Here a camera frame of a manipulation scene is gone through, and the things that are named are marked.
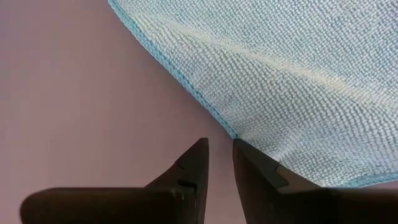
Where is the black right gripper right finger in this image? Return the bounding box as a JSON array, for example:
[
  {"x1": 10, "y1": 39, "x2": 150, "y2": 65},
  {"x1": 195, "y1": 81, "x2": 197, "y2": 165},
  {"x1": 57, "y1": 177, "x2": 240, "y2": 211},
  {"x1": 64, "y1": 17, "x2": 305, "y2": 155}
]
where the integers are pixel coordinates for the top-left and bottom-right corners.
[{"x1": 232, "y1": 138, "x2": 398, "y2": 224}]

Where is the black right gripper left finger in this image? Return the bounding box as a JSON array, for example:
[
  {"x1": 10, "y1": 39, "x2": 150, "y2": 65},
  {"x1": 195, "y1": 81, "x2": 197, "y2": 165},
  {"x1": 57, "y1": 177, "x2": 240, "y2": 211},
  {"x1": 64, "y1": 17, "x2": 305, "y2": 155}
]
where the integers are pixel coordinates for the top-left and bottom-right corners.
[{"x1": 20, "y1": 138, "x2": 210, "y2": 224}]

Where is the light blue microfibre towel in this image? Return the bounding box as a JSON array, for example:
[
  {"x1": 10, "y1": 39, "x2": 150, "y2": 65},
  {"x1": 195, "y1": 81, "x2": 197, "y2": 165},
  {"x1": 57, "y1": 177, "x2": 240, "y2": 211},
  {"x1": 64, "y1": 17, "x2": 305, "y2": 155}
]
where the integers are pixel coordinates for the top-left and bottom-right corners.
[{"x1": 108, "y1": 0, "x2": 398, "y2": 189}]

